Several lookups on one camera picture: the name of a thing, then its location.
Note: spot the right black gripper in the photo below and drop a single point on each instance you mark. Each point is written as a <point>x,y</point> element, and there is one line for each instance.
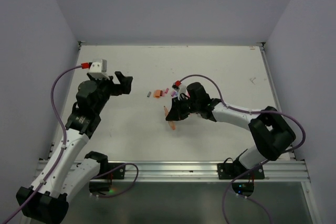
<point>176,113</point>

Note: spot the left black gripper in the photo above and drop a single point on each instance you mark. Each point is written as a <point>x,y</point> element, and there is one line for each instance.
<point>123,87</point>

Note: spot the orange highlighter cap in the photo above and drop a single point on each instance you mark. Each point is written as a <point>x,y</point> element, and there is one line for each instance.
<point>158,94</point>

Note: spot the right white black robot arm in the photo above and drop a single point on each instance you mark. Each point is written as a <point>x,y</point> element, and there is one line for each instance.
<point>271,133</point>

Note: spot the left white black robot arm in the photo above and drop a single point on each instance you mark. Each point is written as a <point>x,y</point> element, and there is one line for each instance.
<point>47,199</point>

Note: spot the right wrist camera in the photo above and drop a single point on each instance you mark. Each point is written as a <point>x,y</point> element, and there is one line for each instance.
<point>179,89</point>

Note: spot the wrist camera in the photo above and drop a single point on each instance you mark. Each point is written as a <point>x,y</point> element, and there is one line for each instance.
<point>98,69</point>
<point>179,89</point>

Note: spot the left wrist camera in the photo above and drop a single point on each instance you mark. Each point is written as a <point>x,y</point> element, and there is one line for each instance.
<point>98,69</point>

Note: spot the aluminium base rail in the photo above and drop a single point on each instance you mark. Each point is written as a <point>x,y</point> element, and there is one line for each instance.
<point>279,171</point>

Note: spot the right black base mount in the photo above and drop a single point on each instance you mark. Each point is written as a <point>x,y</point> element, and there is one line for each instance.
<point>231,168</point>

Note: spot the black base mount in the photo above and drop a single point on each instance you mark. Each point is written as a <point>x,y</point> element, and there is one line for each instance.
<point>102,188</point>
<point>231,168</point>

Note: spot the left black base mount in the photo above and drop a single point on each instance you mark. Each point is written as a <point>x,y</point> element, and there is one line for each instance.
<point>102,188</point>

